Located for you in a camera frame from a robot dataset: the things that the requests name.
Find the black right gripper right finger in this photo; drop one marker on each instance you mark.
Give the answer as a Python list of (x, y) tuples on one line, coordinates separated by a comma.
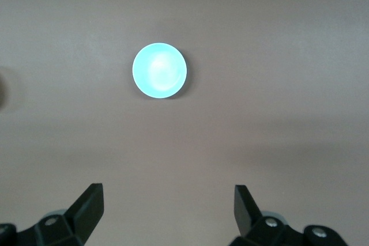
[(245, 211)]

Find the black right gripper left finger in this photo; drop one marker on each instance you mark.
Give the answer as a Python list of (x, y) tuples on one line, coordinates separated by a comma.
[(86, 208)]

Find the blue bowl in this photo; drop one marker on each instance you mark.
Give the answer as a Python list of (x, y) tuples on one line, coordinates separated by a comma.
[(159, 71)]

